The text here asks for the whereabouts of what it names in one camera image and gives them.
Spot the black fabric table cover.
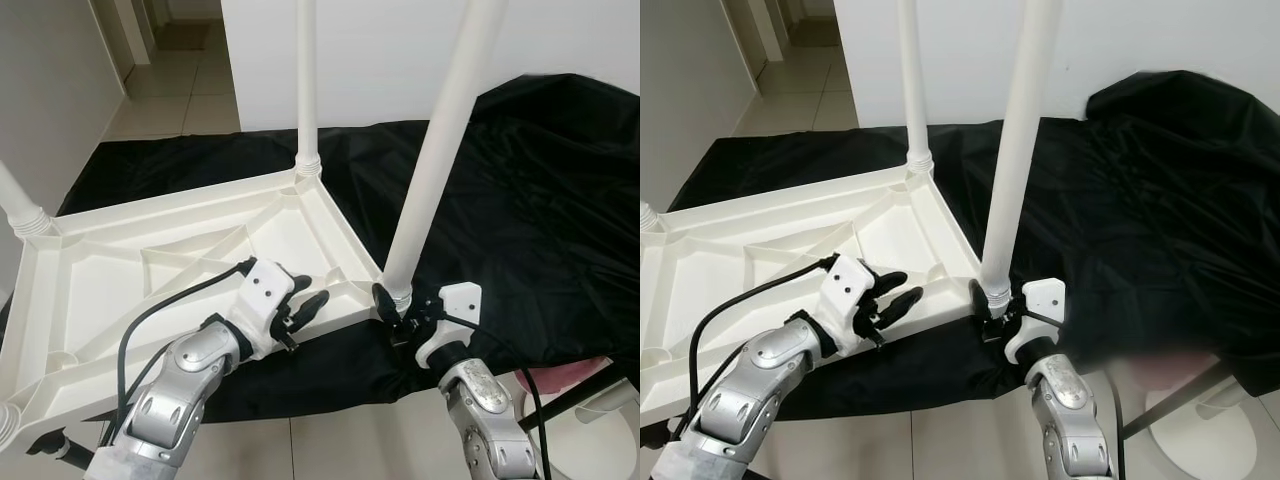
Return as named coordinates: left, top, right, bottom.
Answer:
left=640, top=70, right=1280, bottom=427
left=0, top=72, right=641, bottom=457

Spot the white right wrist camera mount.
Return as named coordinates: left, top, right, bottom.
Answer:
left=413, top=283, right=484, bottom=367
left=1005, top=278, right=1067, bottom=362

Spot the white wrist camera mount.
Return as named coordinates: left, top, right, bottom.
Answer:
left=235, top=258, right=297, bottom=357
left=1005, top=278, right=1067, bottom=362
left=413, top=283, right=484, bottom=367
left=820, top=253, right=882, bottom=352

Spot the pink cushion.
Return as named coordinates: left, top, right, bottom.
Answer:
left=1125, top=355, right=1212, bottom=392
left=520, top=358, right=612, bottom=397

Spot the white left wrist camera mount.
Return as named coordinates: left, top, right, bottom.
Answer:
left=235, top=258, right=297, bottom=357
left=820, top=253, right=882, bottom=352

